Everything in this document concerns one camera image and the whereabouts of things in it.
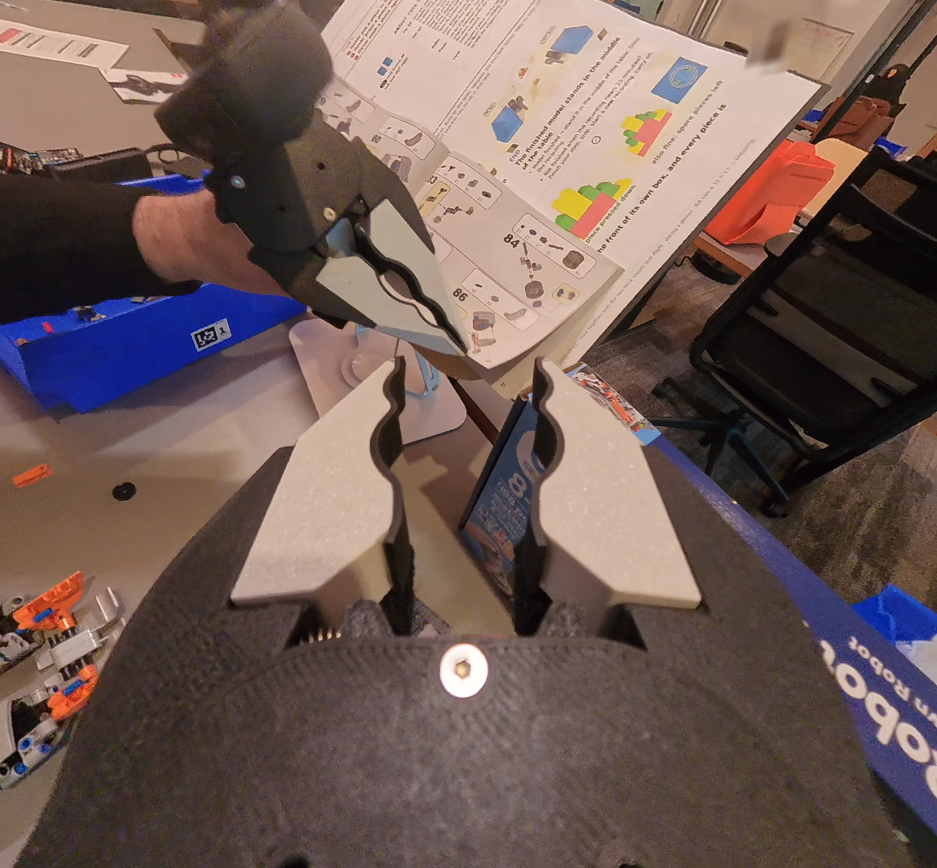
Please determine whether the leaflet with black picture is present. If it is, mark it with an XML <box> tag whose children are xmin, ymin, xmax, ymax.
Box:
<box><xmin>102</xmin><ymin>68</ymin><xmax>191</xmax><ymax>106</ymax></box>

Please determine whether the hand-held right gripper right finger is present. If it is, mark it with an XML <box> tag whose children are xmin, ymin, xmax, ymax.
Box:
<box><xmin>512</xmin><ymin>357</ymin><xmax>704</xmax><ymax>609</ymax></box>

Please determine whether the black office chair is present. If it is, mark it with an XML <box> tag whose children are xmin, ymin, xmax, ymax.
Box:
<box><xmin>652</xmin><ymin>146</ymin><xmax>937</xmax><ymax>517</ymax></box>

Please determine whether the grey orange brick assembly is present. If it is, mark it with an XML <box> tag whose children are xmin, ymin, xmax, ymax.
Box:
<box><xmin>0</xmin><ymin>571</ymin><xmax>127</xmax><ymax>679</ymax></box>

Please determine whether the grey hinged brick piece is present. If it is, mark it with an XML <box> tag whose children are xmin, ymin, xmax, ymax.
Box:
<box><xmin>0</xmin><ymin>688</ymin><xmax>74</xmax><ymax>790</ymax></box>

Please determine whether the blue plastic bin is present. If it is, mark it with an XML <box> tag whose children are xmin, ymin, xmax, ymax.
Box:
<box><xmin>853</xmin><ymin>586</ymin><xmax>937</xmax><ymax>664</ymax></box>

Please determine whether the orange plastic bin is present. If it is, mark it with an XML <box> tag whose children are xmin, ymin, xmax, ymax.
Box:
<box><xmin>706</xmin><ymin>139</ymin><xmax>835</xmax><ymax>247</ymax></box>

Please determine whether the white paper sheet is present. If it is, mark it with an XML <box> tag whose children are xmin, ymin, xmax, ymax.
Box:
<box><xmin>0</xmin><ymin>19</ymin><xmax>129</xmax><ymax>69</ymax></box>

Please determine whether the large white instruction sheet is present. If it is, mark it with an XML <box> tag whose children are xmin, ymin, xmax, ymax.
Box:
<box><xmin>322</xmin><ymin>0</ymin><xmax>832</xmax><ymax>400</ymax></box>

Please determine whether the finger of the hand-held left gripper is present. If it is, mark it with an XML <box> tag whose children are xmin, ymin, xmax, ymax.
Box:
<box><xmin>361</xmin><ymin>196</ymin><xmax>460</xmax><ymax>343</ymax></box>
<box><xmin>315</xmin><ymin>256</ymin><xmax>469</xmax><ymax>358</ymax></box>

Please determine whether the white tablet stand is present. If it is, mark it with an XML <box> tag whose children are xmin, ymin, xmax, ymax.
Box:
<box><xmin>289</xmin><ymin>319</ymin><xmax>469</xmax><ymax>444</ymax></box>

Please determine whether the black rectangular case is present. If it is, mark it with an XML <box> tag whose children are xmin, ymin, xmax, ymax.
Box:
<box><xmin>47</xmin><ymin>148</ymin><xmax>155</xmax><ymax>184</ymax></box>

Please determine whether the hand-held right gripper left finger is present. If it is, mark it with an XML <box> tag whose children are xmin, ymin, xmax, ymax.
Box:
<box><xmin>230</xmin><ymin>357</ymin><xmax>412</xmax><ymax>611</ymax></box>

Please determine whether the robot kit box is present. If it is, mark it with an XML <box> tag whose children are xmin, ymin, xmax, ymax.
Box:
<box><xmin>460</xmin><ymin>363</ymin><xmax>937</xmax><ymax>854</ymax></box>

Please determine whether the blue bin with white tag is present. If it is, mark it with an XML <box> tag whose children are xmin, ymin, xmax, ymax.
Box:
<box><xmin>0</xmin><ymin>176</ymin><xmax>305</xmax><ymax>415</ymax></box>

